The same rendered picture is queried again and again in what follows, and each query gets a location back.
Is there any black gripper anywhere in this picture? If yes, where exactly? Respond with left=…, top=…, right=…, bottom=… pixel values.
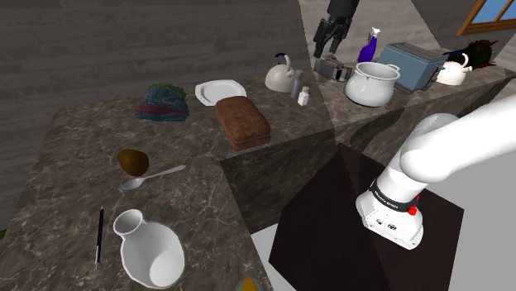
left=313, top=0, right=361, bottom=60

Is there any silver toaster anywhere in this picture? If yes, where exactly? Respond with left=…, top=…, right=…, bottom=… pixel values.
left=313, top=54, right=354, bottom=83

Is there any blue spray bottle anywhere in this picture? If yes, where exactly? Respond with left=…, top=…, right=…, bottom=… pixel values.
left=357, top=26, right=382, bottom=64

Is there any grey pepper shaker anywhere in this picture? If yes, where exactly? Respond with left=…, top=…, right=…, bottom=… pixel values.
left=290, top=69, right=305, bottom=100

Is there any white pot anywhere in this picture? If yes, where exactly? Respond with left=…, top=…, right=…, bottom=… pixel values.
left=343, top=61, right=401, bottom=108

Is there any blue toaster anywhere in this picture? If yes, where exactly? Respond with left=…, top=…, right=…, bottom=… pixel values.
left=376, top=41, right=448, bottom=96

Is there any brown bread loaf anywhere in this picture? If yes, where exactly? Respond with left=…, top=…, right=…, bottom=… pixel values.
left=215, top=95, right=272, bottom=152

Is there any white plate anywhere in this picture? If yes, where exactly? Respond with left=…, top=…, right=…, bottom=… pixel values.
left=194, top=79, right=247, bottom=107

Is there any black and red figure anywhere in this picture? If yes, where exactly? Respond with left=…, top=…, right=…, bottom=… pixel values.
left=442, top=39, right=499, bottom=70

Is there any dark robot stand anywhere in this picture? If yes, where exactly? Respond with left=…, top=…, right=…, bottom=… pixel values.
left=268, top=142, right=465, bottom=291

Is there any silver spoon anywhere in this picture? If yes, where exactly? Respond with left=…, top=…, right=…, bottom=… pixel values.
left=121, top=165, right=187, bottom=191

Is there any yellow round object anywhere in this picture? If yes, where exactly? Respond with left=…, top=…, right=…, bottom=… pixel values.
left=235, top=276, right=260, bottom=291

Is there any white vase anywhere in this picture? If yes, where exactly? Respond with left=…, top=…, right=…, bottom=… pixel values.
left=112, top=208, right=186, bottom=290

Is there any dark blue pen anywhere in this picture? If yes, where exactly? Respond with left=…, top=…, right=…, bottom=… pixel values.
left=94, top=205, right=105, bottom=270

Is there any white kettle with blue handle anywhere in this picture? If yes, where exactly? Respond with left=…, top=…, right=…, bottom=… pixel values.
left=265, top=52, right=298, bottom=93

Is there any white kettle with black handle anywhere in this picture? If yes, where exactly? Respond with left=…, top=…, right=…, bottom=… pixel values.
left=434, top=51, right=474, bottom=87

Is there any wooden frame window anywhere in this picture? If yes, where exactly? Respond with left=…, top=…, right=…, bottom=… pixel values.
left=456, top=0, right=516, bottom=37

